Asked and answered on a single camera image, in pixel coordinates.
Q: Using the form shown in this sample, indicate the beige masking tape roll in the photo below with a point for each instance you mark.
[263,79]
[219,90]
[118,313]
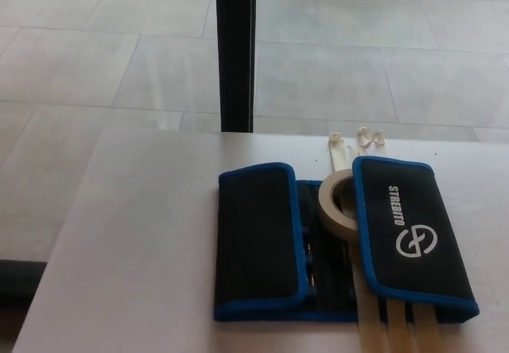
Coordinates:
[329,218]

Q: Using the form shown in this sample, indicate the black toolkit case blue trim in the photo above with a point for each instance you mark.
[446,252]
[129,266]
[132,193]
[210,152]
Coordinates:
[254,230]

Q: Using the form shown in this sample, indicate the black vertical post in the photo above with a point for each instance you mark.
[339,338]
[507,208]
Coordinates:
[235,51]

